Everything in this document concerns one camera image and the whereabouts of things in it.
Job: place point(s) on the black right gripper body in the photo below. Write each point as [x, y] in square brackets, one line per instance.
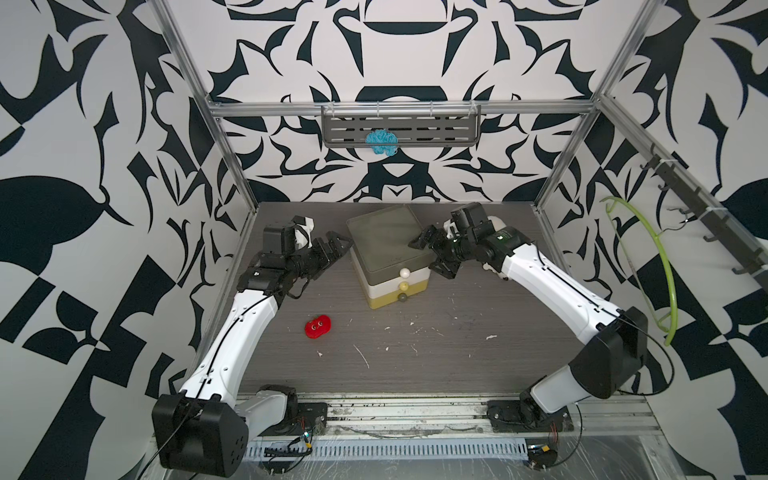
[452, 248]

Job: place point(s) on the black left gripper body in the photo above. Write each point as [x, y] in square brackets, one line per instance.
[308, 261]

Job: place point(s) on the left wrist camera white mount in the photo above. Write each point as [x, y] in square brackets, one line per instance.
[287, 239]

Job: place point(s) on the white plush polar bear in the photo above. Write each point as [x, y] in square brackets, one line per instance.
[501, 225]

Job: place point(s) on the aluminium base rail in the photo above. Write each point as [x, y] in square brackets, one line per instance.
[399, 415]

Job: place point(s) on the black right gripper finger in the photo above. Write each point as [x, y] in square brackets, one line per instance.
[428, 238]
[445, 267]

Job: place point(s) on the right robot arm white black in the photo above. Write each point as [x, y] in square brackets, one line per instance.
[614, 342]

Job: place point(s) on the red toy with eyes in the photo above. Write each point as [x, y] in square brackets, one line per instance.
[318, 327]

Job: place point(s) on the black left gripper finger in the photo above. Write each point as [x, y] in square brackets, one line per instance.
[317, 271]
[335, 246]

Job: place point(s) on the drawer unit olive cream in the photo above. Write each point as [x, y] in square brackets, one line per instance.
[388, 269]

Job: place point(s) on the teal crumpled scrunchie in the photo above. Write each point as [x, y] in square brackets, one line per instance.
[382, 142]

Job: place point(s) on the grey slotted wall shelf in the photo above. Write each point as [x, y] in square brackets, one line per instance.
[429, 126]

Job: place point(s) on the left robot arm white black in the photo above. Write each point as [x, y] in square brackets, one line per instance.
[203, 429]

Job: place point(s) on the green clothes hanger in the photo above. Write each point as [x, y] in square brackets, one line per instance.
[642, 251]

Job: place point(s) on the dark wall hook rail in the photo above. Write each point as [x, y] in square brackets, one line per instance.
[722, 225]

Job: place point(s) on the white slotted cable duct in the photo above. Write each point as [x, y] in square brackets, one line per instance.
[508, 448]

